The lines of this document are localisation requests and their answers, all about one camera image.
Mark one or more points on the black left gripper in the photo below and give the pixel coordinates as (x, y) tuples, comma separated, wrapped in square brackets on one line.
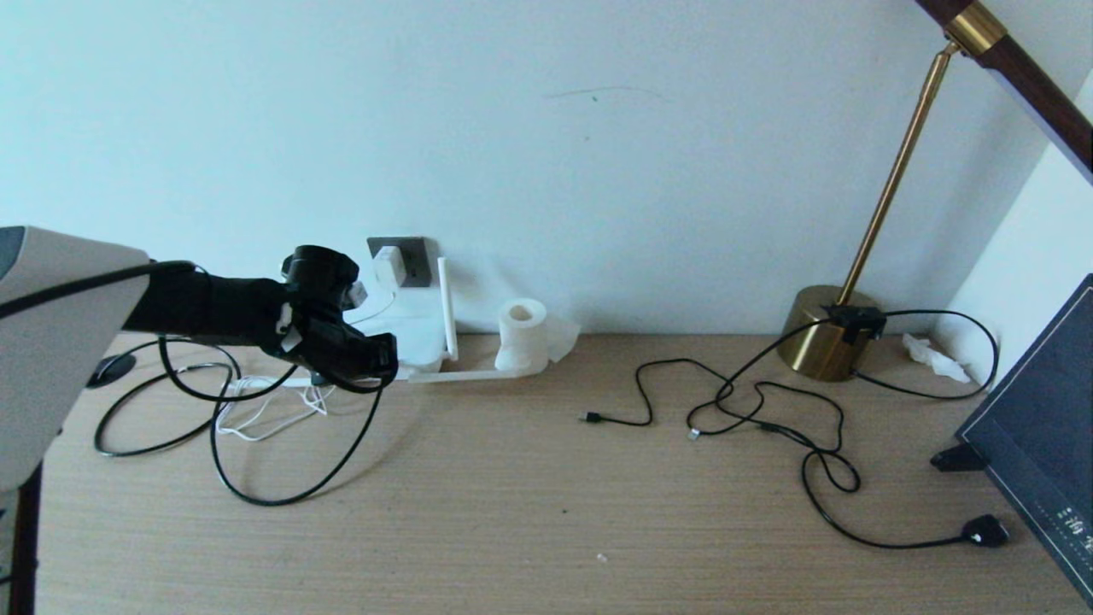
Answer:
[(329, 329)]

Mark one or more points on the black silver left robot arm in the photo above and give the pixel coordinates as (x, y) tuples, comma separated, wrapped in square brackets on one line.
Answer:
[(60, 325)]

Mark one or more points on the white router with antennas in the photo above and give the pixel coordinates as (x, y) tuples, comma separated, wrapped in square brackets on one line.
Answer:
[(414, 329)]

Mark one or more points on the white toilet paper roll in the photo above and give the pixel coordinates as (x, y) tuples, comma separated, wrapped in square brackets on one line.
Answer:
[(523, 337)]

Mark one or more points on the brass desk lamp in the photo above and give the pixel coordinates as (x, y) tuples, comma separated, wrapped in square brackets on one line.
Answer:
[(815, 342)]

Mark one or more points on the crumpled white tissue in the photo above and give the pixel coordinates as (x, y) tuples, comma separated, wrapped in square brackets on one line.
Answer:
[(938, 359)]

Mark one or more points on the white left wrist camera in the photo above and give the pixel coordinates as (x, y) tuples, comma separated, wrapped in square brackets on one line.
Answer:
[(357, 295)]

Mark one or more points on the grey wall socket plate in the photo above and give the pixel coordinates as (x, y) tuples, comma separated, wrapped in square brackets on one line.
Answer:
[(418, 256)]

